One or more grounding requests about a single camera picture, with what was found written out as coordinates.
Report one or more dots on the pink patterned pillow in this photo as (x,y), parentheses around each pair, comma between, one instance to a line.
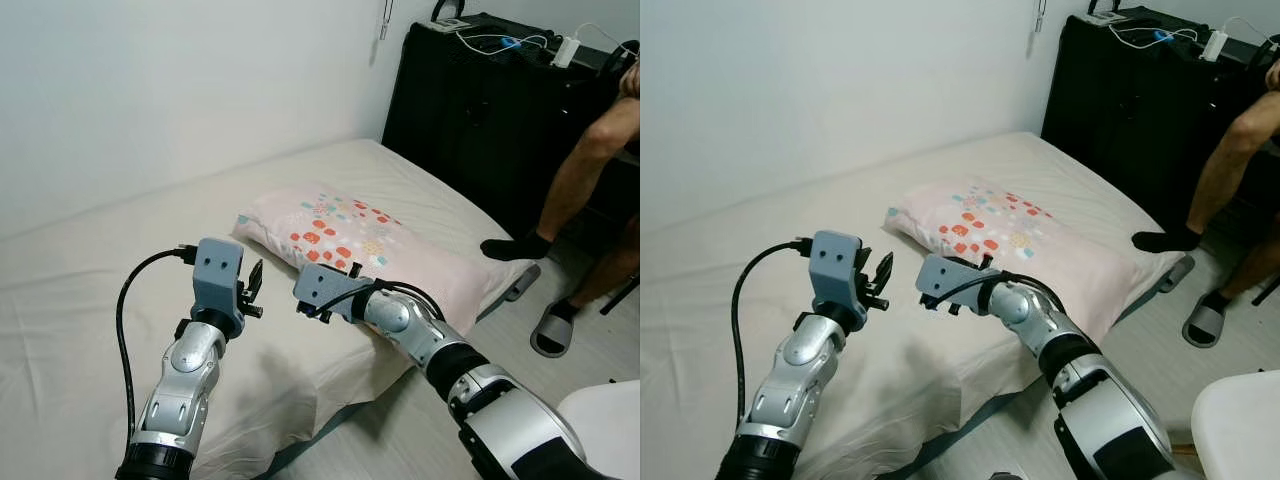
(1050,260)
(400,265)

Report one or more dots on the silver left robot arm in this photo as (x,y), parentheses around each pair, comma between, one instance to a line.
(790,390)
(185,390)

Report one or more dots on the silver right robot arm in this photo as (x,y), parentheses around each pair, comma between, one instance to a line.
(1110,420)
(500,420)

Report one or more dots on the white chair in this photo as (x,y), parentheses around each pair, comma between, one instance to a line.
(1240,430)
(605,430)

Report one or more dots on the beige sheeted bed mattress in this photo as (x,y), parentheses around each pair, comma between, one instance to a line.
(730,200)
(90,290)

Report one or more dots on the grey slipper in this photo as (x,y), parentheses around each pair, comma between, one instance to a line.
(522,282)
(1203,330)
(1178,272)
(548,340)

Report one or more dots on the black cabinet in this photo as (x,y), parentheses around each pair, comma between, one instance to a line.
(1120,110)
(470,120)

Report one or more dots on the black furniture bar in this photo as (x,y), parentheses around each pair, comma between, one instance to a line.
(620,296)
(1266,290)

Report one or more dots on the seated person bare legs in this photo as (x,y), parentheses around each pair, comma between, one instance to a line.
(590,140)
(1240,130)

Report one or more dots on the white power adapter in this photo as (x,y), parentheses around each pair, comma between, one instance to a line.
(566,52)
(1216,46)

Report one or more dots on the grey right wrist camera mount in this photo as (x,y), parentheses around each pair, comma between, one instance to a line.
(945,275)
(325,285)

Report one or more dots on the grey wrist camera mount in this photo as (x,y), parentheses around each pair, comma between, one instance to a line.
(325,285)
(945,275)
(835,265)
(215,275)

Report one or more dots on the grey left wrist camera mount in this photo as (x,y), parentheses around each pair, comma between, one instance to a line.
(215,275)
(835,265)

